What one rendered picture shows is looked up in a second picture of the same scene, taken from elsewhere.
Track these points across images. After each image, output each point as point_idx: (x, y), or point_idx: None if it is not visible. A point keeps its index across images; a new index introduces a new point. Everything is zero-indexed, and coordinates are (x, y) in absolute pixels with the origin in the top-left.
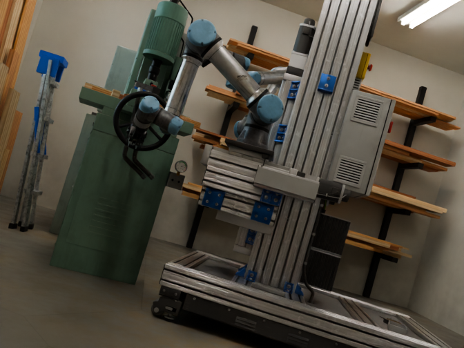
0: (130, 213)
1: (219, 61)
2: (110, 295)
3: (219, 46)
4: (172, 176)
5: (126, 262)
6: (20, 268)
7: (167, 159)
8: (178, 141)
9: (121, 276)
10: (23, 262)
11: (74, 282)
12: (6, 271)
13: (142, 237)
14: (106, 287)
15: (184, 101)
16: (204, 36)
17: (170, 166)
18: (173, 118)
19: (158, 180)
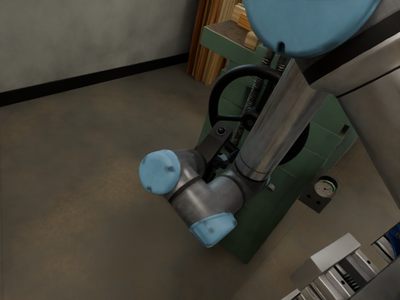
0: (249, 203)
1: (368, 136)
2: (182, 296)
3: (394, 62)
4: (311, 191)
5: (240, 242)
6: (131, 219)
7: (312, 161)
8: (340, 141)
9: (234, 250)
10: (152, 201)
11: (166, 255)
12: (107, 227)
13: (260, 232)
14: (197, 272)
15: (276, 156)
16: (297, 7)
17: (314, 172)
18: (198, 223)
19: (291, 184)
